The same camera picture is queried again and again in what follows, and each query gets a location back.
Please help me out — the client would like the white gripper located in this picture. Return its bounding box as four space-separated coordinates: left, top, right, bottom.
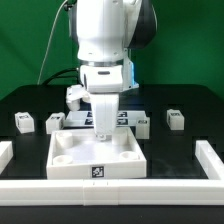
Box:
79 63 140 142

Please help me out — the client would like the white square tabletop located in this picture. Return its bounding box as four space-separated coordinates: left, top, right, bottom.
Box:
46 127 147 180

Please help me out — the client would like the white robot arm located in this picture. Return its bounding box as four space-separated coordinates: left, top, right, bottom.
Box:
69 0 157 140

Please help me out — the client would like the white U-shaped fence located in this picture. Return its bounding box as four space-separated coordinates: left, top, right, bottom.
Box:
0 140 224 206

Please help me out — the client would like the white marker base plate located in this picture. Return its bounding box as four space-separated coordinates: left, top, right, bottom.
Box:
64 111 140 127

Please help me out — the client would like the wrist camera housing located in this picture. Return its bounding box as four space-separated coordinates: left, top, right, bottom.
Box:
66 84 90 111

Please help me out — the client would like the black cable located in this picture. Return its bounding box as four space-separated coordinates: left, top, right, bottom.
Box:
42 68 81 86

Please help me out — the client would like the white cable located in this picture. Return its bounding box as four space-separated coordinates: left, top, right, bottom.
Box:
37 0 69 86

